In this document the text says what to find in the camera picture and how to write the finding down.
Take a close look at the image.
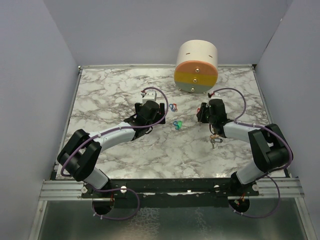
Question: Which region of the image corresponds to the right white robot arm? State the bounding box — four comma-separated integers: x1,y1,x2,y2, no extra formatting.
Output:
196,97,293,196

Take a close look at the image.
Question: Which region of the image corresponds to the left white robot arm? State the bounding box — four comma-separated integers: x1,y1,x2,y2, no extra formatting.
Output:
57,100,166,198

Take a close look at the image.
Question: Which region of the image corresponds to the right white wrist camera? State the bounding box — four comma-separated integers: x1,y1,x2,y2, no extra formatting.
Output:
207,92,221,99

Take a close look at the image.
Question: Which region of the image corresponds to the red tagged key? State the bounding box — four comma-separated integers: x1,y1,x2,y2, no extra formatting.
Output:
172,103,178,112

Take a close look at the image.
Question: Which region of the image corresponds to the green key tag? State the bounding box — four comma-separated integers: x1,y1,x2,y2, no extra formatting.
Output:
177,121,182,129

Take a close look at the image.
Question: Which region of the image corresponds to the round three-drawer mini cabinet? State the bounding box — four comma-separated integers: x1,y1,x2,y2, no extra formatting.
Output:
173,39,219,94

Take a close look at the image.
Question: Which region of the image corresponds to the black tagged key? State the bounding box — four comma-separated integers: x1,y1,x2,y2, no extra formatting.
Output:
210,138,223,149

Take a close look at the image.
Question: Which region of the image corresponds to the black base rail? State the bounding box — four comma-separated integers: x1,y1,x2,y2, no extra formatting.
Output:
82,178,259,209

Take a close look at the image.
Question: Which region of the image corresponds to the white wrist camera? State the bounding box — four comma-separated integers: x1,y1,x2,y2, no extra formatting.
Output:
207,92,221,99
141,90,157,105

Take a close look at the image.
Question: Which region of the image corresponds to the blue S carabiner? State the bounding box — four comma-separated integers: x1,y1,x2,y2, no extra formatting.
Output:
173,121,181,130
169,104,176,112

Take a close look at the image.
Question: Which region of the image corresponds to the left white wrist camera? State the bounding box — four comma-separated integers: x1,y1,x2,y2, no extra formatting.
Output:
141,90,157,105

